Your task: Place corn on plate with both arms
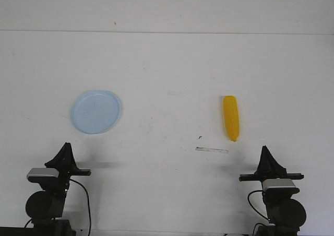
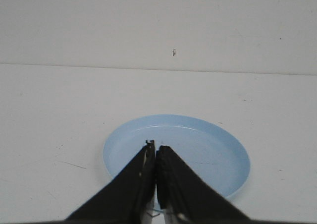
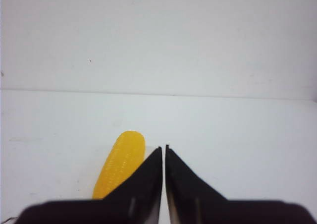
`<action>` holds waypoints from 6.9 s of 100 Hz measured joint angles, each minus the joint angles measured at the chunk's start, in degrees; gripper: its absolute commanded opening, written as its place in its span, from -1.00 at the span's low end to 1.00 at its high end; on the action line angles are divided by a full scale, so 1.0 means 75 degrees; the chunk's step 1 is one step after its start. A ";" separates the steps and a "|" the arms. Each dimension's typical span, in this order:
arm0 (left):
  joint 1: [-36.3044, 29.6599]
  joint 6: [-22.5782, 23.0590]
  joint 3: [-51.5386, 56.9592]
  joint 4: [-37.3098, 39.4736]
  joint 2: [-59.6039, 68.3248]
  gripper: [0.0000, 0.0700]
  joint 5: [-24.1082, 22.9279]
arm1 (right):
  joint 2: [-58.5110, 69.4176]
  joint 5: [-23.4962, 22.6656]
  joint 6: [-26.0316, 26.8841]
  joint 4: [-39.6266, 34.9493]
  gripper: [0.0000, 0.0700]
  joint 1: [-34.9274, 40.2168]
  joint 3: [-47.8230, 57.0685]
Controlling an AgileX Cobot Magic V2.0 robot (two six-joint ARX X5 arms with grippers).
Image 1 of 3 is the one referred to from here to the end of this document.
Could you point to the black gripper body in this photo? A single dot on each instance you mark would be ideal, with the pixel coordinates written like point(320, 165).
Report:
point(261, 178)
point(62, 178)

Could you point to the light blue round plate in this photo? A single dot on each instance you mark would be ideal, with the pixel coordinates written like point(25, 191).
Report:
point(95, 112)

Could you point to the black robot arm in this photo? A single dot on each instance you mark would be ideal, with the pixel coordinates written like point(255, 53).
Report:
point(285, 215)
point(45, 208)

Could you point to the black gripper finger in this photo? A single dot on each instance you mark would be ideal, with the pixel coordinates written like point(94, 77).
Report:
point(268, 165)
point(64, 159)

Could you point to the clear tape strip horizontal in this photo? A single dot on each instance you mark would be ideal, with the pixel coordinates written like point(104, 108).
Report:
point(205, 149)

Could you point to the yellow corn cob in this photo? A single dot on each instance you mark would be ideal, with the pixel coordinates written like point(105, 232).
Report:
point(231, 117)

